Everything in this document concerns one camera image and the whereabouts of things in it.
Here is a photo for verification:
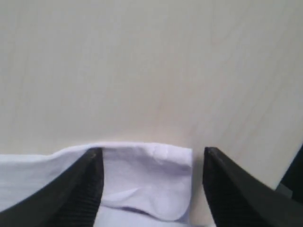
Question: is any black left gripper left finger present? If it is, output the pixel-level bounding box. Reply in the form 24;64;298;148
0;148;104;227

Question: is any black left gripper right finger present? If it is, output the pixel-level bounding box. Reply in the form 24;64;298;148
203;147;303;227

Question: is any white t-shirt red lettering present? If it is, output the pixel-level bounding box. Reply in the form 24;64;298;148
0;142;193;227

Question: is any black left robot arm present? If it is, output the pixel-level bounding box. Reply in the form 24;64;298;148
0;142;303;227

